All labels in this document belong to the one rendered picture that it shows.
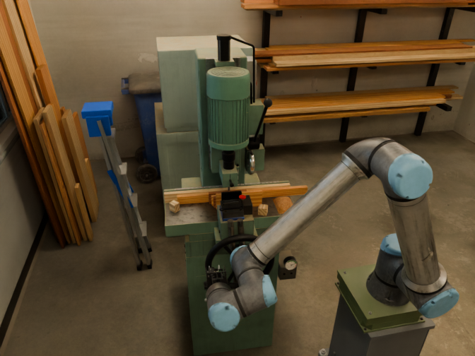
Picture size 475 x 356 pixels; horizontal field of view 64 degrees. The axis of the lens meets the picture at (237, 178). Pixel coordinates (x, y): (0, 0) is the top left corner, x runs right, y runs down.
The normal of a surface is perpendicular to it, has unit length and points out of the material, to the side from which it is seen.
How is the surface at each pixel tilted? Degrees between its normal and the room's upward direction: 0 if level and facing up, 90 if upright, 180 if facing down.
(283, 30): 90
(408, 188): 83
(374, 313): 1
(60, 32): 90
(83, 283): 0
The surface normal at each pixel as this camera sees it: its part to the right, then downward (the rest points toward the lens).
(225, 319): 0.07, 0.21
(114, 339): 0.00, -0.86
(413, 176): 0.22, 0.39
